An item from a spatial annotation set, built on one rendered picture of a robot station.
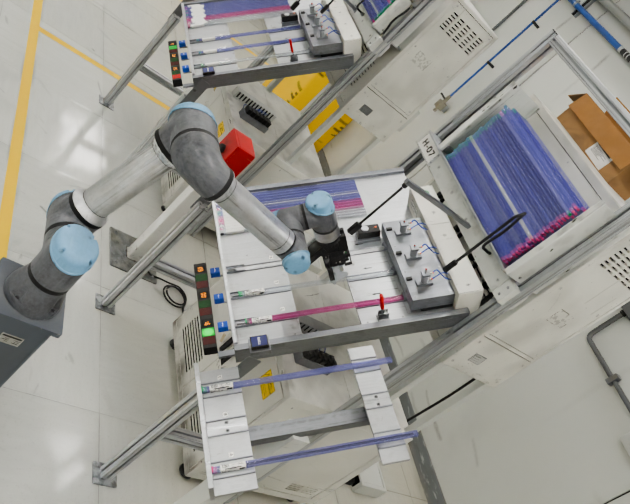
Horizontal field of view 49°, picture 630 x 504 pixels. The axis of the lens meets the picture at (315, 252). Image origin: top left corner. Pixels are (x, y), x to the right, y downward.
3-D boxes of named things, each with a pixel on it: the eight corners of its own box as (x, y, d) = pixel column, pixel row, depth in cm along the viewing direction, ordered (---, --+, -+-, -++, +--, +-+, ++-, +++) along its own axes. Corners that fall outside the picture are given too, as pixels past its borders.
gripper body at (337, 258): (352, 266, 206) (347, 239, 197) (325, 274, 206) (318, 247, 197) (346, 248, 211) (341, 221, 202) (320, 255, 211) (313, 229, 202)
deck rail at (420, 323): (236, 362, 200) (234, 350, 195) (235, 357, 201) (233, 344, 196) (466, 324, 210) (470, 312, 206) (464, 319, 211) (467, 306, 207)
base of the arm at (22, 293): (-1, 307, 167) (20, 283, 163) (7, 263, 177) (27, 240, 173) (56, 328, 176) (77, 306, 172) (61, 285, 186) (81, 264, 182)
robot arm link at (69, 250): (27, 281, 165) (57, 248, 159) (33, 243, 174) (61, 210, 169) (72, 300, 172) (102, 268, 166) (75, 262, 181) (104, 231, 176)
